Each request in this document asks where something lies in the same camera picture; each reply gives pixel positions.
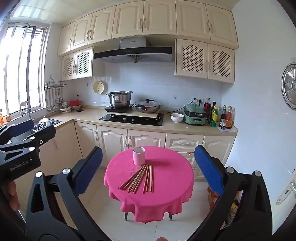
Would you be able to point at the black induction cooker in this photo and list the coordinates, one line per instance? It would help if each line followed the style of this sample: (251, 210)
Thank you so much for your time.
(119, 109)

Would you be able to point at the cream wall cabinet row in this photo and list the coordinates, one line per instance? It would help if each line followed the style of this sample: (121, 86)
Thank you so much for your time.
(159, 16)

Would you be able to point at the cream base cabinet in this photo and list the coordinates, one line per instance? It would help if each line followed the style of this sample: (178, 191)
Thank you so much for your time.
(111, 143)

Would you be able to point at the cream lattice door cabinet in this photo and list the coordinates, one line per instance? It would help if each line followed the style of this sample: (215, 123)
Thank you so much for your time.
(203, 61)
(77, 63)

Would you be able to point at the beige board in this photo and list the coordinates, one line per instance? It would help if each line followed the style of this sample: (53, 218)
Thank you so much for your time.
(138, 114)

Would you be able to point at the steel wall utensil rack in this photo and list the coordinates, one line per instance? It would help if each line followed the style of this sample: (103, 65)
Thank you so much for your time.
(55, 84)

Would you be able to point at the round metal dish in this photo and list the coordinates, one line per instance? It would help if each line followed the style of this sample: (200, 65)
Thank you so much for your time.
(44, 122)

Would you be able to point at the wok with glass lid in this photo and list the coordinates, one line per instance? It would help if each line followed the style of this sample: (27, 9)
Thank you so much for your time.
(148, 107)

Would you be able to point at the steel sink faucet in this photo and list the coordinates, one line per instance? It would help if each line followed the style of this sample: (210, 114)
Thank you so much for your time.
(24, 109)

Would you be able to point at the wide white bowl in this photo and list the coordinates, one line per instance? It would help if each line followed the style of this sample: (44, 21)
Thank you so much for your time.
(76, 107)

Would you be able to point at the green electric cooker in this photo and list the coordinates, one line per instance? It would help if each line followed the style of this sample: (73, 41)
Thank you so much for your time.
(194, 114)

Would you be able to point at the small dark bottle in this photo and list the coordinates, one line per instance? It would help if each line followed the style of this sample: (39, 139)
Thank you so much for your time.
(223, 126)

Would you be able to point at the steel steamer plate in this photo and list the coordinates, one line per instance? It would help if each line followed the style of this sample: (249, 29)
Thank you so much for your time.
(290, 85)

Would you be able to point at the row of hanging steel ladles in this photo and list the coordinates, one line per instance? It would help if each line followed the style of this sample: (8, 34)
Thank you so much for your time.
(54, 99)

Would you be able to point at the beige stone countertop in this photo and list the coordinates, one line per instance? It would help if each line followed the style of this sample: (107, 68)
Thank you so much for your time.
(92, 114)

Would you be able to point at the red label soda bottle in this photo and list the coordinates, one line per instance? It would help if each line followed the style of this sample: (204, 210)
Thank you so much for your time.
(207, 107)

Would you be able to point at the barred window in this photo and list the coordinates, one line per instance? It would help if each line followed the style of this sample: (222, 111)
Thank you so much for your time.
(20, 67)

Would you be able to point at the orange snack packet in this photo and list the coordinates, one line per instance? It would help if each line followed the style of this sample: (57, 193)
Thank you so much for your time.
(211, 199)

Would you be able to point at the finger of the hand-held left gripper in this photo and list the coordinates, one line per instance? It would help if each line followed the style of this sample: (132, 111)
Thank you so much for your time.
(22, 128)
(46, 133)

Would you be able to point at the cream round strainer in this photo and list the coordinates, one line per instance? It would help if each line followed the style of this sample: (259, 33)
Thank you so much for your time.
(99, 87)

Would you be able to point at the person's left hand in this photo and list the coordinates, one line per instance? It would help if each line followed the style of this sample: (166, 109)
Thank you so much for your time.
(10, 193)

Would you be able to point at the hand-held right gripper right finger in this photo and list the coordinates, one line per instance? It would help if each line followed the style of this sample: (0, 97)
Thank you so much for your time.
(208, 171)

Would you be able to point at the pink tablecloth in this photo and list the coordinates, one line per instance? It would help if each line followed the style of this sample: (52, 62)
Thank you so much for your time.
(166, 185)

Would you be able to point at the dark olive oil bottle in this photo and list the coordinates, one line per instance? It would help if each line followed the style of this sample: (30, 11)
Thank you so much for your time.
(214, 105)

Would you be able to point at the red sauce bottle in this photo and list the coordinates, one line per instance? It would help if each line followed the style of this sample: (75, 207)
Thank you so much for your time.
(229, 119)

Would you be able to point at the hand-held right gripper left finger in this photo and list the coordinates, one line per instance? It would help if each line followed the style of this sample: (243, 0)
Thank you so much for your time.
(92, 166)

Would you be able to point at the white chopstick holder cup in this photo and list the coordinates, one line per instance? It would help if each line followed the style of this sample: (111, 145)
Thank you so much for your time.
(138, 157)

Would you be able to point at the steel sink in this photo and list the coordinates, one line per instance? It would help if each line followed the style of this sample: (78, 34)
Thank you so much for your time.
(54, 121)

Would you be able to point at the white paper sheet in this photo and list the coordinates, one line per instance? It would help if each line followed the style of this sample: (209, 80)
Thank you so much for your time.
(227, 130)

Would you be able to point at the black glass gas stove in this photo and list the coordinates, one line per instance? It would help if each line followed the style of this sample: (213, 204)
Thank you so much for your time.
(129, 120)

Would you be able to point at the small round table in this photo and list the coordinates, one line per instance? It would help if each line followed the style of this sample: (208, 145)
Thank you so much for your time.
(125, 216)

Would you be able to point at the bundle of wooden chopsticks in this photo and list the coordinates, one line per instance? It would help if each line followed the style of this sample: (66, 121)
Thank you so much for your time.
(136, 179)

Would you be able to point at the white double wall socket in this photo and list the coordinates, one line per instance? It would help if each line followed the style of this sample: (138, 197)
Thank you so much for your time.
(199, 100)

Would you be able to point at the dark soy sauce bottle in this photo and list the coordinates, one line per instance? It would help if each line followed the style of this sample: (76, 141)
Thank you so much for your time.
(223, 115)

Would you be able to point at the stainless steel pot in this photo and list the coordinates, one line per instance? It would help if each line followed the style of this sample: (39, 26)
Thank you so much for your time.
(119, 99)

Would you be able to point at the stack of white bowls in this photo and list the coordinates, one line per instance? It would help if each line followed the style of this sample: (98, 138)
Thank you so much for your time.
(65, 108)

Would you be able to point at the green bottle with yellow cap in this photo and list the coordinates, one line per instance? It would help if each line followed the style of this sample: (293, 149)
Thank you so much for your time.
(214, 117)

